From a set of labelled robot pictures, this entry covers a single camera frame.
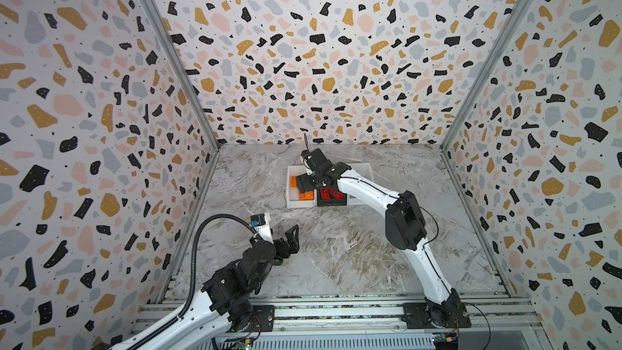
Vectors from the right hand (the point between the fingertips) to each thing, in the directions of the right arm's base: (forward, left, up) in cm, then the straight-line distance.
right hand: (303, 176), depth 94 cm
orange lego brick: (-2, -2, -10) cm, 10 cm away
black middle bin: (-6, -11, -10) cm, 16 cm away
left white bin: (-3, +5, -11) cm, 12 cm away
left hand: (-24, +1, +6) cm, 24 cm away
